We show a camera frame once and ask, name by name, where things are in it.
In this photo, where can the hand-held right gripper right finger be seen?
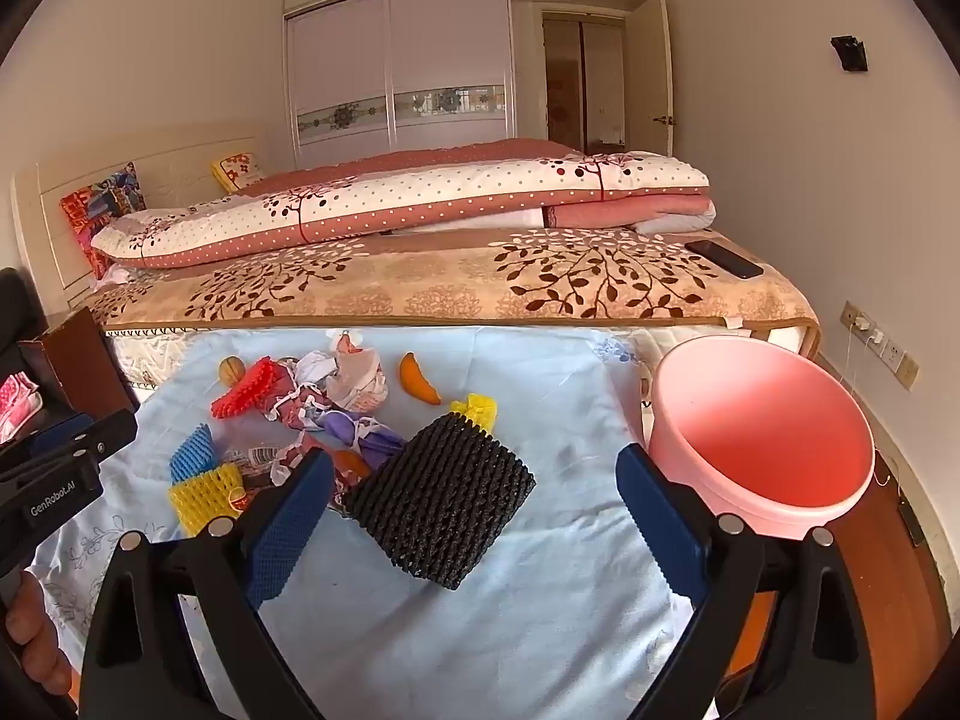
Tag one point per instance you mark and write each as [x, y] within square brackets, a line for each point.
[660, 517]

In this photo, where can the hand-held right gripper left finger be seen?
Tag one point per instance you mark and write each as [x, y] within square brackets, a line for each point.
[289, 525]

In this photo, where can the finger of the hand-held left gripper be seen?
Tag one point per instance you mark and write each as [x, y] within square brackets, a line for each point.
[105, 431]

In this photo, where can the blue foam net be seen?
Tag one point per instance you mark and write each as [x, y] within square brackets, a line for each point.
[191, 454]

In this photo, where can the purple cloth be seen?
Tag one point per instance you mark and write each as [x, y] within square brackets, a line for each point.
[352, 427]

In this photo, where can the pink plastic bucket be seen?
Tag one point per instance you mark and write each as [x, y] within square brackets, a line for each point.
[750, 427]

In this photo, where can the black foam net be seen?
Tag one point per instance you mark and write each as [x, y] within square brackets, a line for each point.
[442, 495]

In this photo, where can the person's left hand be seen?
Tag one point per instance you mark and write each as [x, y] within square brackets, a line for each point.
[30, 637]

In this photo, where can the clear red snack wrapper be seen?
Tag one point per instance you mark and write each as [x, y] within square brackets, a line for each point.
[259, 457]

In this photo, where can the brown wooden nightstand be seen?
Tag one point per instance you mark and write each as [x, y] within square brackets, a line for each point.
[82, 360]

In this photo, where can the large yellow foam net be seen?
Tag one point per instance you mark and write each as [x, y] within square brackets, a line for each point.
[202, 495]

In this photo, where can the pink dotted bag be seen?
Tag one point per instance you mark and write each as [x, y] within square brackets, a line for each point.
[15, 401]

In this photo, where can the crumpled maroon white paper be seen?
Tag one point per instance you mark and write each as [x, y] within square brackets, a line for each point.
[300, 390]

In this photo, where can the red foam net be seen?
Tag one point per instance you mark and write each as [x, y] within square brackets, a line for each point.
[244, 394]

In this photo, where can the brown walnut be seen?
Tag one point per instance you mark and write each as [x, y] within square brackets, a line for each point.
[231, 370]

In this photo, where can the black leather chair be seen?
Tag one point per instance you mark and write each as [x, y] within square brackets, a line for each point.
[15, 315]

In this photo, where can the white orange plastic bag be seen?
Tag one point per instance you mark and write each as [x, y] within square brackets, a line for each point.
[360, 382]

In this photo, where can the light blue floral cloth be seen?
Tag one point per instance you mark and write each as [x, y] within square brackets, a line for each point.
[525, 615]

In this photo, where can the long orange peel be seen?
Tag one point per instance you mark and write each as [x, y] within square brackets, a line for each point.
[416, 386]

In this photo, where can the small yellow foam net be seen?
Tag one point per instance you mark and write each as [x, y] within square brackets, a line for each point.
[476, 411]

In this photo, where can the colourful printed pillow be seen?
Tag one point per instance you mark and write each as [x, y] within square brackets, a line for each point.
[105, 202]

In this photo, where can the black smartphone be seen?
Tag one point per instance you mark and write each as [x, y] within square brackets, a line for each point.
[724, 259]

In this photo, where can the cream headboard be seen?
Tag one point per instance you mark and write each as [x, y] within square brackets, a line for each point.
[180, 165]

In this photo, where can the white charger plug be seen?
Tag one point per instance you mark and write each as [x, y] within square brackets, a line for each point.
[862, 324]

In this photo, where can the yellow floral pillow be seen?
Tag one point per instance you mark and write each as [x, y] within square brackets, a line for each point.
[238, 169]

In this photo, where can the brown leaf print blanket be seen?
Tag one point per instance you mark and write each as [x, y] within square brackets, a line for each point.
[450, 277]

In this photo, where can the folded dotted pink quilt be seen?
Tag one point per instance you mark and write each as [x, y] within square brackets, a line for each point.
[450, 195]

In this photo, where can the white sliding door wardrobe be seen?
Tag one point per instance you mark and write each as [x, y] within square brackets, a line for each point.
[337, 52]

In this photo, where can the brown sliding doors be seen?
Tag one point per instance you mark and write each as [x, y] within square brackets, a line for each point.
[592, 75]

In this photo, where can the white room door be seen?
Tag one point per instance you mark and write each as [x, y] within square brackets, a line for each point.
[649, 67]

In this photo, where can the gold wall socket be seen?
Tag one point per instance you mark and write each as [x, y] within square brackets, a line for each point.
[851, 313]
[898, 361]

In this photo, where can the black wall bracket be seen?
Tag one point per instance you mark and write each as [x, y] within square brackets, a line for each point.
[849, 54]

